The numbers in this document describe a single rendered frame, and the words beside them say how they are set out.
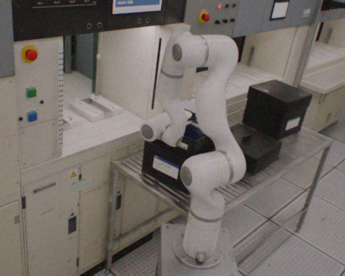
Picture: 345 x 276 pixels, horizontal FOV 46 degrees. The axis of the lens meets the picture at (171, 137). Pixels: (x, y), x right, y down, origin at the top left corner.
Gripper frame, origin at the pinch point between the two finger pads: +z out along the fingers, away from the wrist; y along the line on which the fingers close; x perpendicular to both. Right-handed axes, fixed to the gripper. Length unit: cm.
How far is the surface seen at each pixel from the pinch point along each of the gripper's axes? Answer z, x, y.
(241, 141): 34.1, -22.8, 14.7
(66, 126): -25, -20, -52
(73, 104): -7, -19, -67
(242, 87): 107, -21, -20
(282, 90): 87, -7, 14
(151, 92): 13.2, -5.0, -31.3
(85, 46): 34, -2, -100
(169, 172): -13.7, -26.3, 2.2
